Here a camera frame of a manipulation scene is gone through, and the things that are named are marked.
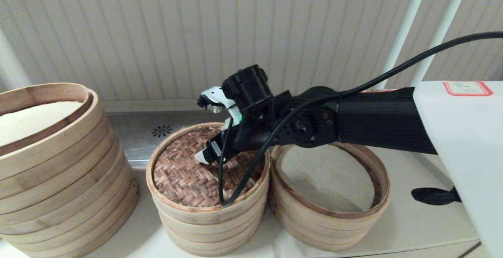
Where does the woven bamboo steamer lid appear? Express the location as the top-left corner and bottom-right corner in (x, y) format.
(146, 122), (272, 214)

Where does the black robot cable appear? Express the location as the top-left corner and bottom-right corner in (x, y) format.
(218, 31), (503, 208)

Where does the beige steamer liner cloth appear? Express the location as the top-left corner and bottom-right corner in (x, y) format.
(275, 144), (376, 214)

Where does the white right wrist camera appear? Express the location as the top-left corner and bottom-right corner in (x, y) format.
(196, 86), (242, 131)

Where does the stainless steel vent panel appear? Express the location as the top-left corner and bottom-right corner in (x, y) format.
(106, 111), (236, 169)

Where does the white metal pole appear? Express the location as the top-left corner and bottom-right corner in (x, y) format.
(411, 0), (474, 88)
(383, 0), (431, 90)

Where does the white steamer liner cloth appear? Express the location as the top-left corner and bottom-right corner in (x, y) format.
(0, 101), (85, 148)

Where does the small slatted bamboo steamer stack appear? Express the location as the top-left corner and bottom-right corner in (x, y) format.
(154, 189), (269, 257)

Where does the cloth-lined bamboo steamer stack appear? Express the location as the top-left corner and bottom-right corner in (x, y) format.
(269, 142), (391, 252)

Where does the large bamboo steamer stack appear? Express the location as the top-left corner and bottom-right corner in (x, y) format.
(0, 83), (141, 258)

